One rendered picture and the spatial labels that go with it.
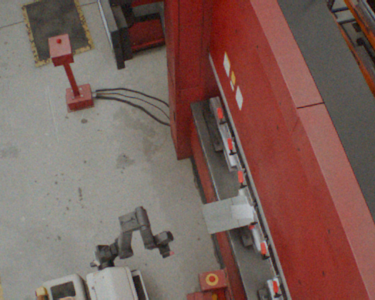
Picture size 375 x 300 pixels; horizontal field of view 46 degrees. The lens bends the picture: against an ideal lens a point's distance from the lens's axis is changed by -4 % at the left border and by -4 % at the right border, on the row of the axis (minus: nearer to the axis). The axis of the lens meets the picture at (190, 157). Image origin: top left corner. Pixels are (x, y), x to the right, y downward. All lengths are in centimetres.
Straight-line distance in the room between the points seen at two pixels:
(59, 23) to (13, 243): 227
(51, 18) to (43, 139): 140
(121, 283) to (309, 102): 125
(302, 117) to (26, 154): 305
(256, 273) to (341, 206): 143
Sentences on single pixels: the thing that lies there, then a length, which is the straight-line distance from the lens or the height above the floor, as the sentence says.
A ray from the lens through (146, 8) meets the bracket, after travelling 323.
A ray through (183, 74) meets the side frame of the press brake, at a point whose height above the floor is 122.
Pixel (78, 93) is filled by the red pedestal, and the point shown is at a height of 15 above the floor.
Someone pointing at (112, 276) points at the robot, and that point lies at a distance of 223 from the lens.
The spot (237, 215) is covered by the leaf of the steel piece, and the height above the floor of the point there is 100.
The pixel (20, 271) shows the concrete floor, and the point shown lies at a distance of 384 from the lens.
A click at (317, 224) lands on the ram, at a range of 162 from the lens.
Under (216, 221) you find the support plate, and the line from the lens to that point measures 268.
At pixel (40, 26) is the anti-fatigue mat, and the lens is 495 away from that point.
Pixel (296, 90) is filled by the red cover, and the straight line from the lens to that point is 154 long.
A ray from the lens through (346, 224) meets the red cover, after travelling 138.
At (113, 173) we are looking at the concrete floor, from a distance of 390.
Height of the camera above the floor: 355
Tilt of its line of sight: 65 degrees down
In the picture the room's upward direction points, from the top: 1 degrees clockwise
